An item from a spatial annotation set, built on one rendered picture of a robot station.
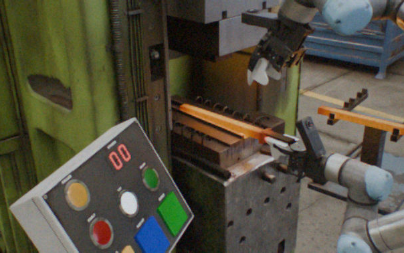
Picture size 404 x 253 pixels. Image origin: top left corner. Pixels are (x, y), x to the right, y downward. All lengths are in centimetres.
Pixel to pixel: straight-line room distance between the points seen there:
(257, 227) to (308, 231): 117
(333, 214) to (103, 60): 197
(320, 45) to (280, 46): 427
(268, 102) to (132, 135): 79
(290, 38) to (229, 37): 27
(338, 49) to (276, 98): 350
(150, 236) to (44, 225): 23
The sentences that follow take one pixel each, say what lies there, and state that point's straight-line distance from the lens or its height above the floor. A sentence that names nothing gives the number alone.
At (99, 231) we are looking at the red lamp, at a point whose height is 110.
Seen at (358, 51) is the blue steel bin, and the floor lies 22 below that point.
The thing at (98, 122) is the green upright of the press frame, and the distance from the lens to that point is 125.
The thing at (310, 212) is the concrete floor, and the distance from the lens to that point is 288.
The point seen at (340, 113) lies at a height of 98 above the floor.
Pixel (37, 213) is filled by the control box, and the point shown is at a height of 116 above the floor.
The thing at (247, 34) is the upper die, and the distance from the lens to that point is 134.
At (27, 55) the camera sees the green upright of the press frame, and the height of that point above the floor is 123.
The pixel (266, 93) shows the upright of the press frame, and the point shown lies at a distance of 172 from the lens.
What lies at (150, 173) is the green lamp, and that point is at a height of 110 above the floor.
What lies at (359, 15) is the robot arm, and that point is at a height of 145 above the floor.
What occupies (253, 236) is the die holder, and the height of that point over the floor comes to 66.
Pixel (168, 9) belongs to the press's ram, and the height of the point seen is 138.
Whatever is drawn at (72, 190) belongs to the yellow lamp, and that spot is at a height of 118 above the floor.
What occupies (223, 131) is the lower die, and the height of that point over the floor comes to 99.
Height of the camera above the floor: 164
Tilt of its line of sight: 25 degrees down
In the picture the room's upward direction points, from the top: 1 degrees counter-clockwise
